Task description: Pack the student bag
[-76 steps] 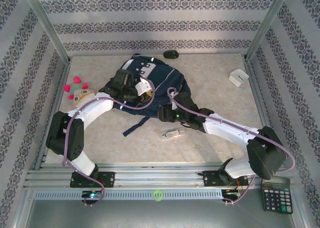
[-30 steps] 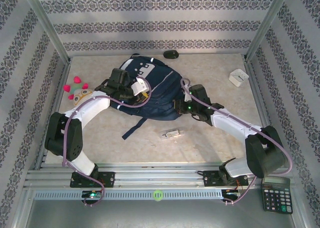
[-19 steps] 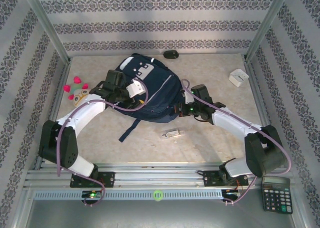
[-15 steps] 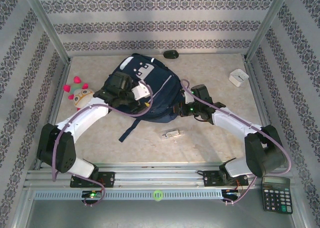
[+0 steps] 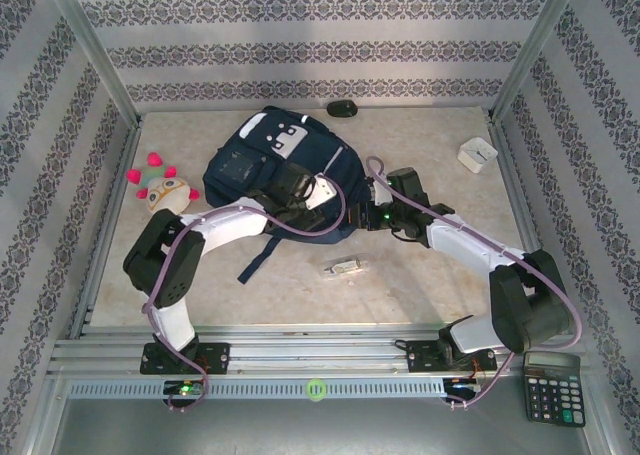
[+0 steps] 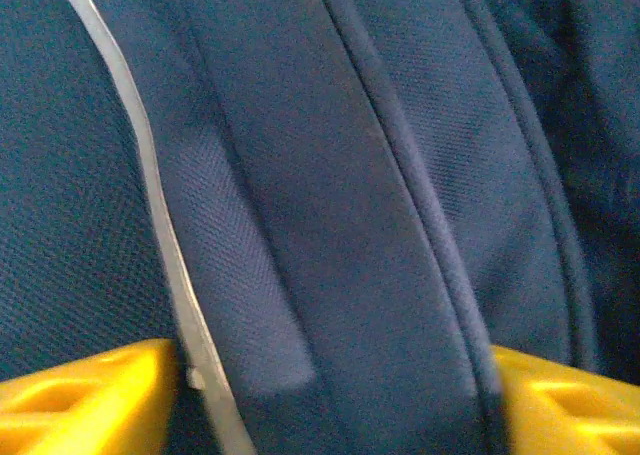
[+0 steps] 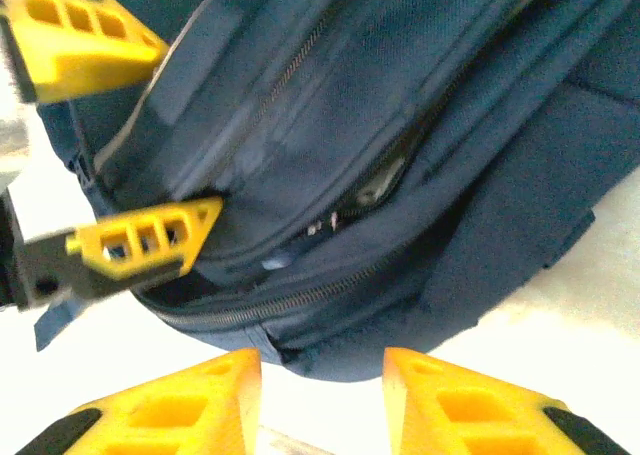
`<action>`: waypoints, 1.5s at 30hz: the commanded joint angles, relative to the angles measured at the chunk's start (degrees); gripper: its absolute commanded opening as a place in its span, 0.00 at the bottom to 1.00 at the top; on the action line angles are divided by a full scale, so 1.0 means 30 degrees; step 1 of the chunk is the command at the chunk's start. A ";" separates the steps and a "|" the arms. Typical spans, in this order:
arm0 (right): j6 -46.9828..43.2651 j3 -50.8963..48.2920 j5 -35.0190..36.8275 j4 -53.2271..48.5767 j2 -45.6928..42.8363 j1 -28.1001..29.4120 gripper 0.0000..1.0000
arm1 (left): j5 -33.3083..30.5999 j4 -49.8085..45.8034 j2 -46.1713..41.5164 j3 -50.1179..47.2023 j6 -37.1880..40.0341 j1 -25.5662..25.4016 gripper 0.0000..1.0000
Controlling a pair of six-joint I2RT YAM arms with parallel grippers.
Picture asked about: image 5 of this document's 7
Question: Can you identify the navy blue backpack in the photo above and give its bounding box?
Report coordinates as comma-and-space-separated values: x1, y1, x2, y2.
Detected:
202, 105, 376, 284

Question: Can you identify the clear plastic stationery packet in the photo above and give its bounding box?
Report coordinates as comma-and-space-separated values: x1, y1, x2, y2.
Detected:
319, 253, 371, 279

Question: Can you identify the white square desk clock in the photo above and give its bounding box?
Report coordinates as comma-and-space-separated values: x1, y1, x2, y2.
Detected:
457, 135, 500, 175

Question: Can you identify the black oval object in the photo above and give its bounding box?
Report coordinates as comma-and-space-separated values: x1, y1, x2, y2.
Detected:
326, 100, 359, 119

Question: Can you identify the white pink plush toy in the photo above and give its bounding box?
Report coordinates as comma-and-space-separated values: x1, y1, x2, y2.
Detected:
125, 152, 201, 227

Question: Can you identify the black desk calculator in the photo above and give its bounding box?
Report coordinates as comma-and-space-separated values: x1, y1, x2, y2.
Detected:
523, 351, 587, 429

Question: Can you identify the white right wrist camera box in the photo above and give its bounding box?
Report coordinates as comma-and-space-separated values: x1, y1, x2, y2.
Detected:
367, 177, 389, 209

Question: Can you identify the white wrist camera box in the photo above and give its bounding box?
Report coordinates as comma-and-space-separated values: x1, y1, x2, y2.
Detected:
367, 177, 389, 209
304, 173, 339, 212

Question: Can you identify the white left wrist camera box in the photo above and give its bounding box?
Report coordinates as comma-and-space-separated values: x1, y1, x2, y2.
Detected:
304, 173, 339, 212

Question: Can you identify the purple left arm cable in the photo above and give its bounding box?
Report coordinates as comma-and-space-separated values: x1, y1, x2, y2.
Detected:
141, 179, 349, 415

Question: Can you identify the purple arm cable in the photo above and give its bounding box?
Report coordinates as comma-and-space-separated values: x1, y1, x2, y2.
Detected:
141, 179, 349, 415
365, 155, 584, 410

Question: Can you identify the aluminium side rail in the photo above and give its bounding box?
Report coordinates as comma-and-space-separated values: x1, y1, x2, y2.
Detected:
68, 117, 146, 339
485, 114, 586, 336

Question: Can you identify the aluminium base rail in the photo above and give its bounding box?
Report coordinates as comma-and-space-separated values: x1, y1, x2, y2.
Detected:
47, 324, 586, 379

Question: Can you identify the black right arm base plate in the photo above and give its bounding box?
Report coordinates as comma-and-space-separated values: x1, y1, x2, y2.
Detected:
405, 339, 499, 375

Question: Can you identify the aluminium frame post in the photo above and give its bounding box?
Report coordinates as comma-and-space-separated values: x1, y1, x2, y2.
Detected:
42, 0, 141, 126
489, 0, 586, 124

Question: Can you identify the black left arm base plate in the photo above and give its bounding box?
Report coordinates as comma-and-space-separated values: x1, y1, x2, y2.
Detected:
140, 342, 231, 376

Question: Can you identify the grey slotted cable duct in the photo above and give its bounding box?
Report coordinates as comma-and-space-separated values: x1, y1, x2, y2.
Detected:
67, 378, 446, 401

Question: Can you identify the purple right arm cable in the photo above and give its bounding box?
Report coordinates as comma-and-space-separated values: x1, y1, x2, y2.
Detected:
365, 155, 584, 410

